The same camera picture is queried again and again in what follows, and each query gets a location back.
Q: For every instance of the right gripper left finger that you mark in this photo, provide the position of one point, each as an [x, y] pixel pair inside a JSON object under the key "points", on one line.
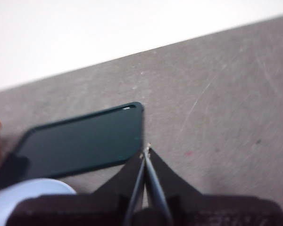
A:
{"points": [[85, 209]]}

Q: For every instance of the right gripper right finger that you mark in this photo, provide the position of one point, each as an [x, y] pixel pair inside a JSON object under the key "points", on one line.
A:
{"points": [[202, 209]]}

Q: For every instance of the pale blue plate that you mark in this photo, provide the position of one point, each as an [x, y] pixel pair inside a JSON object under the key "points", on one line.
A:
{"points": [[26, 188]]}

